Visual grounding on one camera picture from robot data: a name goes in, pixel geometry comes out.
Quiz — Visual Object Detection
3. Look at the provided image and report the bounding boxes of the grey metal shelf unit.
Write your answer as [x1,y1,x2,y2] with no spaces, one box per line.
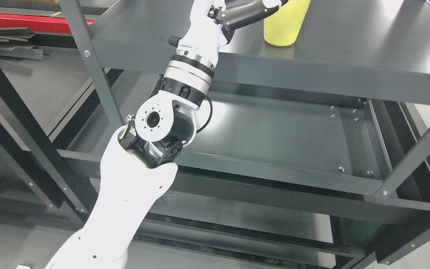
[51,0,430,269]

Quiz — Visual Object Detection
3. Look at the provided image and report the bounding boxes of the yellow plastic cup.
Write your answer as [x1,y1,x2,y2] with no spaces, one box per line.
[264,0,311,47]

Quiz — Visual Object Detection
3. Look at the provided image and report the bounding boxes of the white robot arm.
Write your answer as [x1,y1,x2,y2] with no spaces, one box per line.
[46,50,218,269]

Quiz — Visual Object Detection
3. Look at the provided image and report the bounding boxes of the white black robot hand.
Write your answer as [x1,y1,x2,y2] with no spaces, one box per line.
[169,0,288,70]

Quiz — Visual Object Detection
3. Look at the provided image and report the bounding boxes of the red bar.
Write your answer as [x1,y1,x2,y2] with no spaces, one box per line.
[0,12,95,35]

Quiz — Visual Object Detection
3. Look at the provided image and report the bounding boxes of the dark metal shelf rack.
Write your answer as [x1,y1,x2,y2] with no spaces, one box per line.
[0,0,110,229]

